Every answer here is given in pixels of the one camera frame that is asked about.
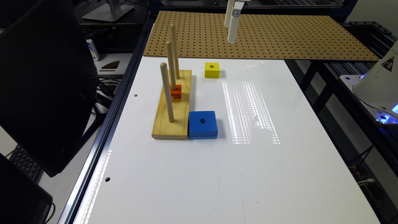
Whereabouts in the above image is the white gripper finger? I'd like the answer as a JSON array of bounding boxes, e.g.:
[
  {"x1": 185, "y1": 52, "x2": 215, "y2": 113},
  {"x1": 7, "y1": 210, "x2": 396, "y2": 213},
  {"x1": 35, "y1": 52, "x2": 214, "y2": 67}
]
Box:
[
  {"x1": 228, "y1": 0, "x2": 246, "y2": 44},
  {"x1": 224, "y1": 0, "x2": 235, "y2": 27}
]

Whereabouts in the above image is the yellow block with hole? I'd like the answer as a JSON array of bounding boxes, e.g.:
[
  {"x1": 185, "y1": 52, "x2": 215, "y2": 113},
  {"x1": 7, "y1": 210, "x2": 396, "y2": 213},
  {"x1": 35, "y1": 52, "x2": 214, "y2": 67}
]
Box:
[{"x1": 205, "y1": 62, "x2": 220, "y2": 78}]

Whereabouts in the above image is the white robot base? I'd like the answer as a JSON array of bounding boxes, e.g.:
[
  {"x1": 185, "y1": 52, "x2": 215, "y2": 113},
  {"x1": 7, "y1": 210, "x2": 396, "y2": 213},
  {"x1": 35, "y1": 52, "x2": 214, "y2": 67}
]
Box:
[{"x1": 340, "y1": 44, "x2": 397, "y2": 126}]

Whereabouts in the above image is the orange block on peg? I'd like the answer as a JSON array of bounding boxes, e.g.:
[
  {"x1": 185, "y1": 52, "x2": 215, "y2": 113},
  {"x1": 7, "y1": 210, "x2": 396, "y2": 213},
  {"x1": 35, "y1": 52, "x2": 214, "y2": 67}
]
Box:
[{"x1": 170, "y1": 85, "x2": 182, "y2": 102}]

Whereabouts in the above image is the blue block with hole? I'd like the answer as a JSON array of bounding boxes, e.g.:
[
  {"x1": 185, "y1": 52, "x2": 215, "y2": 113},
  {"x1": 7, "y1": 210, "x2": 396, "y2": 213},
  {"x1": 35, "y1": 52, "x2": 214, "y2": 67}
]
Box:
[{"x1": 189, "y1": 111, "x2": 218, "y2": 139}]

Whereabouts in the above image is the brown pegboard panel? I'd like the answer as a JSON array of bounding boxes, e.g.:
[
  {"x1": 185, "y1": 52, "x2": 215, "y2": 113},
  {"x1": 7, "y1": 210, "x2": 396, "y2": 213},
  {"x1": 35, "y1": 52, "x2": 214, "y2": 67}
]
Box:
[{"x1": 144, "y1": 11, "x2": 378, "y2": 61}]

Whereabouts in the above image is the rear wooden peg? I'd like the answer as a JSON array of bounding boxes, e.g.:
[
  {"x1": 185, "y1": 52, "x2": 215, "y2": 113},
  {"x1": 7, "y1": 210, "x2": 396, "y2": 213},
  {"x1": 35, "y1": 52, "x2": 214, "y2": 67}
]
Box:
[{"x1": 170, "y1": 24, "x2": 180, "y2": 80}]

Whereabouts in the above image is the wooden peg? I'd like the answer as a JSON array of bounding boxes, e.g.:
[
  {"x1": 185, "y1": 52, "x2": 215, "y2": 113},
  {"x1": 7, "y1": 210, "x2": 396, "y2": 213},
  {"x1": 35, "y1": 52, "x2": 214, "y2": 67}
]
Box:
[
  {"x1": 166, "y1": 41, "x2": 177, "y2": 91},
  {"x1": 160, "y1": 62, "x2": 174, "y2": 123},
  {"x1": 170, "y1": 24, "x2": 180, "y2": 80}
]

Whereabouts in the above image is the middle wooden peg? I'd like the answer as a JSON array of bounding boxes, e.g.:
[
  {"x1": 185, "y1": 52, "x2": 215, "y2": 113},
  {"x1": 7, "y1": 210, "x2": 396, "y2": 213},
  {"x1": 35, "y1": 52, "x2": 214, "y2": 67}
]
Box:
[{"x1": 166, "y1": 41, "x2": 177, "y2": 91}]

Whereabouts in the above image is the front wooden peg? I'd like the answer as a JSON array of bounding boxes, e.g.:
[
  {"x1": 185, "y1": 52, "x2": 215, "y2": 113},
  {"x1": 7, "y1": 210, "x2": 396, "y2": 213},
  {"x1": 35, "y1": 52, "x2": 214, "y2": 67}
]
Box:
[{"x1": 160, "y1": 62, "x2": 174, "y2": 123}]

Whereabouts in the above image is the silver monitor stand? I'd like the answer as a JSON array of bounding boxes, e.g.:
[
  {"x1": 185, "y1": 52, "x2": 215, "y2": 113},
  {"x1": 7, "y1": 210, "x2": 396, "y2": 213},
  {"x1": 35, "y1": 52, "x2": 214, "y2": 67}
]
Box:
[{"x1": 82, "y1": 0, "x2": 134, "y2": 22}]

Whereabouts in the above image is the wooden peg base board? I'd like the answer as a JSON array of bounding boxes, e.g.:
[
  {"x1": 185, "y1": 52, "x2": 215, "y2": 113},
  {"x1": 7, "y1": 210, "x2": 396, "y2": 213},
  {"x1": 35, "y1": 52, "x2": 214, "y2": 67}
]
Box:
[{"x1": 151, "y1": 69, "x2": 193, "y2": 140}]

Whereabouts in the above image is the white blue small device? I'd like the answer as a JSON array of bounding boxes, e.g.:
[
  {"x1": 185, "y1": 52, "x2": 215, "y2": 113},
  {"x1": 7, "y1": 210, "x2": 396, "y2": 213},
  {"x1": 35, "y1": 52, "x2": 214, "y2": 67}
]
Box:
[{"x1": 86, "y1": 39, "x2": 100, "y2": 62}]

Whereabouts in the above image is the black monitor back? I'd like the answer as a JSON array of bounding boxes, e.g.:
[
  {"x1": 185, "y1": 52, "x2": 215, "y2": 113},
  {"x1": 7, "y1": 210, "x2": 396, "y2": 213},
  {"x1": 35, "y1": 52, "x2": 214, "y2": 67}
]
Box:
[{"x1": 1, "y1": 0, "x2": 98, "y2": 176}]

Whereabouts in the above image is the black keyboard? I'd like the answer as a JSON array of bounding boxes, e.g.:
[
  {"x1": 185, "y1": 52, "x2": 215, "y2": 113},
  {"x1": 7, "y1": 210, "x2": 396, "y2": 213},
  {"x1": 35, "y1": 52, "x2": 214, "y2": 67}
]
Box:
[{"x1": 9, "y1": 145, "x2": 43, "y2": 183}]

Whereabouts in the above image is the black laptop corner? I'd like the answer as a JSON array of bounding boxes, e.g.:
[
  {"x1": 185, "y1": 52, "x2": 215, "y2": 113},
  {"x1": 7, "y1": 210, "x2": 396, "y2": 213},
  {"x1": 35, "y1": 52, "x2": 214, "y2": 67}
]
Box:
[{"x1": 1, "y1": 156, "x2": 52, "y2": 224}]

